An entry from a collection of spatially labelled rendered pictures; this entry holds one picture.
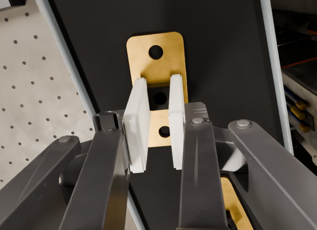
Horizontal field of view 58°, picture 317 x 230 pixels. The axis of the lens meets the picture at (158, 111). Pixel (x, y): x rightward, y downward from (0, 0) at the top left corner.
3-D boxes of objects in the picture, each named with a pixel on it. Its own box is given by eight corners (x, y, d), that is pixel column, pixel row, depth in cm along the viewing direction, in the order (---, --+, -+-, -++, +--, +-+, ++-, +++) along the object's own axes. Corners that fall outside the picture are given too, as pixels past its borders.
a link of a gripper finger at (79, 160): (125, 183, 12) (57, 188, 13) (135, 131, 17) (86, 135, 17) (119, 152, 12) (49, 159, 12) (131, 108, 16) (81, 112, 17)
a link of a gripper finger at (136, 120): (145, 173, 14) (130, 174, 14) (151, 117, 21) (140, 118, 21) (137, 118, 13) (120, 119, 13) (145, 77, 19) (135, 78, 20)
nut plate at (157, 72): (191, 142, 22) (192, 149, 21) (142, 145, 22) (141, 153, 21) (182, 30, 19) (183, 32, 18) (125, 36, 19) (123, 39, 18)
